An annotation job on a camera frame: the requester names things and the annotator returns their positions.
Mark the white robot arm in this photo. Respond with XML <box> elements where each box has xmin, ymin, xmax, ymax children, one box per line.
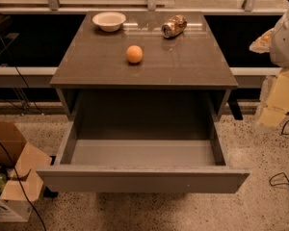
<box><xmin>250</xmin><ymin>9</ymin><xmax>289</xmax><ymax>133</ymax></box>

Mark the grey top drawer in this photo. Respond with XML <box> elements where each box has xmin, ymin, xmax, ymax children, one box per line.
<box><xmin>36</xmin><ymin>90</ymin><xmax>250</xmax><ymax>194</ymax></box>

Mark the black cable left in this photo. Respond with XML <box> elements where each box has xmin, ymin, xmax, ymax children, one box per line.
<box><xmin>0</xmin><ymin>32</ymin><xmax>48</xmax><ymax>231</ymax></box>

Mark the black floor cable right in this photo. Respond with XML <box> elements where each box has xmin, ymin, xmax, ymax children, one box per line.
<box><xmin>268</xmin><ymin>114</ymin><xmax>289</xmax><ymax>196</ymax></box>

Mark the grey drawer cabinet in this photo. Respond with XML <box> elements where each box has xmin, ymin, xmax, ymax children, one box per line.
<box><xmin>50</xmin><ymin>11</ymin><xmax>238</xmax><ymax>113</ymax></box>

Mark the white bowl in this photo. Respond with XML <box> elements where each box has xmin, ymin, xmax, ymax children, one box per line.
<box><xmin>92</xmin><ymin>12</ymin><xmax>126</xmax><ymax>32</ymax></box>

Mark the orange ball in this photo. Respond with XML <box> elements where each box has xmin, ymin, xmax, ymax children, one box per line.
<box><xmin>126</xmin><ymin>45</ymin><xmax>143</xmax><ymax>64</ymax></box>

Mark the crushed metal can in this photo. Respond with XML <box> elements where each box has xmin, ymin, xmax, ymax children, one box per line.
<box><xmin>161</xmin><ymin>14</ymin><xmax>187</xmax><ymax>39</ymax></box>

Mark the open cardboard box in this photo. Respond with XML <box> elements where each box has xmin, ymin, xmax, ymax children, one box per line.
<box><xmin>0</xmin><ymin>122</ymin><xmax>51</xmax><ymax>222</ymax></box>

